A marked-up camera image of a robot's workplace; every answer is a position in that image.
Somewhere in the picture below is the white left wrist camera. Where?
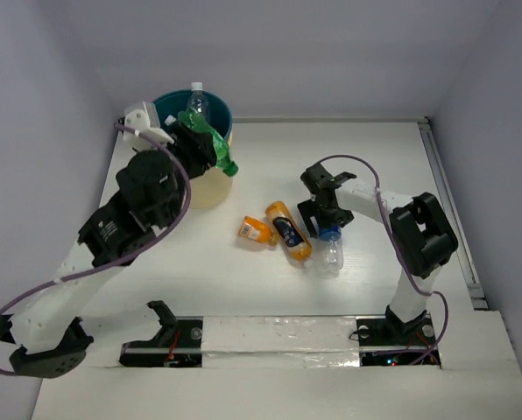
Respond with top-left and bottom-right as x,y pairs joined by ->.
123,101 -> 174,151

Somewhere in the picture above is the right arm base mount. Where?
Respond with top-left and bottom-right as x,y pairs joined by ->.
349,315 -> 436,367

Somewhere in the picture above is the green plastic bottle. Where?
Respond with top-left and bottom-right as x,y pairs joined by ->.
178,108 -> 239,178

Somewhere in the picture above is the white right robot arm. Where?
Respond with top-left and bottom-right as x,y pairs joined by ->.
297,161 -> 459,343

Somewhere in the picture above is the short orange bottle barcode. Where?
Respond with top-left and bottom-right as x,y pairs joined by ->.
237,216 -> 279,247

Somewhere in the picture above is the beige bin with teal liner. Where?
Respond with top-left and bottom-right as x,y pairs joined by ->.
152,89 -> 238,209

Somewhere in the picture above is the aluminium rail on table edge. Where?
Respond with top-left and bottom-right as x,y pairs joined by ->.
417,118 -> 490,311

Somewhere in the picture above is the small clear plastic bottle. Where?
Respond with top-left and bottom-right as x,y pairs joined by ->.
165,115 -> 177,126

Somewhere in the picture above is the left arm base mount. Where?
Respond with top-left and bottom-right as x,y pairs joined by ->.
119,300 -> 204,368

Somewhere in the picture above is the tall orange navy bottle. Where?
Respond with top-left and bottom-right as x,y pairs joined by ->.
265,201 -> 314,268

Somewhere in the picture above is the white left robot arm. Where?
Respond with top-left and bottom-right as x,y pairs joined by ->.
0,122 -> 217,379

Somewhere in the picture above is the large clear plastic bottle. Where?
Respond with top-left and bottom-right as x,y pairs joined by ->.
187,81 -> 211,123

